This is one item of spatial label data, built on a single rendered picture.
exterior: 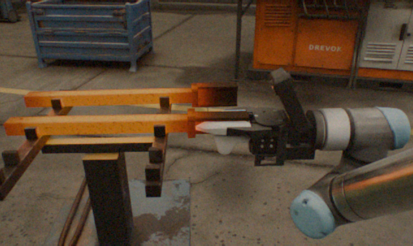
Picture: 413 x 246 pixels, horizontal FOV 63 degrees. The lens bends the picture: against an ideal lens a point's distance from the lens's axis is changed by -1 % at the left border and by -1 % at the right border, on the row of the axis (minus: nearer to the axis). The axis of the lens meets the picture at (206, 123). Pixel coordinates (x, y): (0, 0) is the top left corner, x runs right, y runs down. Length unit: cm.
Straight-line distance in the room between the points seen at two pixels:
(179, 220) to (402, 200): 45
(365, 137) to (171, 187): 47
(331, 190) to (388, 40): 309
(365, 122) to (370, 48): 297
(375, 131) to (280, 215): 125
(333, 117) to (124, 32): 338
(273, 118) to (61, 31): 370
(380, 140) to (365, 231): 125
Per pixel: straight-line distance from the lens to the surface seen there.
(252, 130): 55
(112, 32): 387
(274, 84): 55
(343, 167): 66
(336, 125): 61
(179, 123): 57
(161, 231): 75
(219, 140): 58
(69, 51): 418
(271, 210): 185
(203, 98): 70
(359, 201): 53
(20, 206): 208
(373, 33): 356
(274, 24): 347
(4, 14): 762
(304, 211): 57
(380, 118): 64
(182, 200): 83
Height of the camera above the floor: 120
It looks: 27 degrees down
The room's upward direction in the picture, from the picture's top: straight up
